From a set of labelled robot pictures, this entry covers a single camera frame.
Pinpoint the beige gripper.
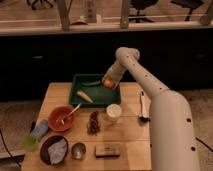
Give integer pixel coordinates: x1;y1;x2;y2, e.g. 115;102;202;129
102;61;126;89

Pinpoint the red yellow apple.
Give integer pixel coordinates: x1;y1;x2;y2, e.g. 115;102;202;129
103;80;114;89

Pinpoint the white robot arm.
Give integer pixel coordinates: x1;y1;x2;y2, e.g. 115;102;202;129
102;47;201;171

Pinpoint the green plastic tray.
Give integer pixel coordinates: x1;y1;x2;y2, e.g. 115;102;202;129
69;74;121;108

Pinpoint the green cucumber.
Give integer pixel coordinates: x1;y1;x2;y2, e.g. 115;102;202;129
82;81;101;87

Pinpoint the white lidded cup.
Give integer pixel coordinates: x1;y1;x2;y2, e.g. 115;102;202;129
106;104;122;122

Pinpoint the brown dried food pile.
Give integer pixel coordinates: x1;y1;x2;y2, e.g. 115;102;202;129
87;111;100;135

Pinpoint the wooden table leg middle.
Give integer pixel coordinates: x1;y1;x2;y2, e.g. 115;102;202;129
120;0;130;29

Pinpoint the wooden table leg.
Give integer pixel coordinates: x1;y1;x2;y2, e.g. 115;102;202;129
56;0;70;31
120;0;130;29

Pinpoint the black office chair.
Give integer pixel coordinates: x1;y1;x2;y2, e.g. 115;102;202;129
129;0;158;23

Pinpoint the orange bowl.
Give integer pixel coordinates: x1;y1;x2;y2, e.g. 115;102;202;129
48;106;74;132

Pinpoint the silver spoon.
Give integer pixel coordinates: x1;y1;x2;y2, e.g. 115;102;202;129
58;103;82;125

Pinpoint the brown rectangular block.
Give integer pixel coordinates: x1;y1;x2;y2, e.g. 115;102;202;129
95;144;120;158

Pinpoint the wooden table leg left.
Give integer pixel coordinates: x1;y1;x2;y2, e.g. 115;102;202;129
56;0;70;31

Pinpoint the small metal cup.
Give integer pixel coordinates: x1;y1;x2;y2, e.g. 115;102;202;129
71;142;86;160

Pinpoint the grey crumpled cloth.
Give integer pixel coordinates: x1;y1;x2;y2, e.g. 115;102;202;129
48;139;67;164

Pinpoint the dark brown bowl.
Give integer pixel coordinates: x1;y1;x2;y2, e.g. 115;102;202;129
40;135;69;165

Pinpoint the green plastic cup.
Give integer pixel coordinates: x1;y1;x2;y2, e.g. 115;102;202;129
21;135;38;151

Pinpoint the black cable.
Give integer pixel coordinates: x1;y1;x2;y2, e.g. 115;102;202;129
0;129;22;168

